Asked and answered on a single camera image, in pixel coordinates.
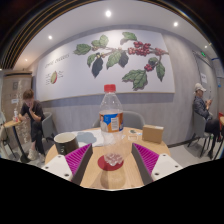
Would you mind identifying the small brown cardboard box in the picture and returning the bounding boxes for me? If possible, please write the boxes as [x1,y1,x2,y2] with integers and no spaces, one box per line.
[141,124,165,145]

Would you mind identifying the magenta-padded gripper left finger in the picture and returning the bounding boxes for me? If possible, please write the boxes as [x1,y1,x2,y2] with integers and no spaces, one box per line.
[42,143,94,186]

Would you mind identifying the person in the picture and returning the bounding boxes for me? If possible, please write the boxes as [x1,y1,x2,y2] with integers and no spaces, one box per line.
[18,88,46,162]
[192,82,221,159]

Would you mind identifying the small round wooden table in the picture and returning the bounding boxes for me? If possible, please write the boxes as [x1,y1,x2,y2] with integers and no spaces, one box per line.
[2,119,31,164]

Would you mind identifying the clear red-capped water bottle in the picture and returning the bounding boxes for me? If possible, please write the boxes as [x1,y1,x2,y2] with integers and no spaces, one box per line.
[98,83,125,167]

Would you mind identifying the round ceiling lights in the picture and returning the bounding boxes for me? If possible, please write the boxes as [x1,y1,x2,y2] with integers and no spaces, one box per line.
[47,9,179,41]

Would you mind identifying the flat round red coaster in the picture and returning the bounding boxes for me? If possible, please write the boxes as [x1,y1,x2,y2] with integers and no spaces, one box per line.
[97,154,125,172]

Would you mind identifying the small clear drink bottle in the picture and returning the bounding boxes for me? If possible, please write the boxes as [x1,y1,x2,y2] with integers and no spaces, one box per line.
[12,108,20,123]

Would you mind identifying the black mug white inside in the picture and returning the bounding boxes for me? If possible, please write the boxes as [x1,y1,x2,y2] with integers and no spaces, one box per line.
[53,131,80,156]

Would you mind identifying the white paper sheet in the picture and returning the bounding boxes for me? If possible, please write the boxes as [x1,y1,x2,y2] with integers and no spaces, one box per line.
[71,129,105,148]

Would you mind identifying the coffee plant wall mural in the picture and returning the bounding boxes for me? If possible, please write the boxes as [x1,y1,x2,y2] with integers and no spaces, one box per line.
[34,29,176,103]

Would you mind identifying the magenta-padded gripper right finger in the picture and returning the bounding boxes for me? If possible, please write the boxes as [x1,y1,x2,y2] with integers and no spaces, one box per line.
[130,142,184,186]

